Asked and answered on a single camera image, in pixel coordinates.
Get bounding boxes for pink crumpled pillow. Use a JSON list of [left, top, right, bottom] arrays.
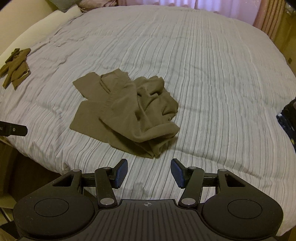
[[77, 0, 117, 11]]

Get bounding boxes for olive brown pants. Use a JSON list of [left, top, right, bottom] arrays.
[[70, 69, 180, 158]]

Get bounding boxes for grey square pillow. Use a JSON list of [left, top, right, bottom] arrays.
[[49, 0, 79, 12]]

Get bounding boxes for folded clothes stack on bed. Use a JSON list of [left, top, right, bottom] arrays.
[[276, 98, 296, 150]]

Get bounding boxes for olive brown small garment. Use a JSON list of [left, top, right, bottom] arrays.
[[1, 48, 31, 90]]

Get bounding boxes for cream padded headboard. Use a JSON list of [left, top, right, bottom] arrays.
[[1, 1, 82, 63]]

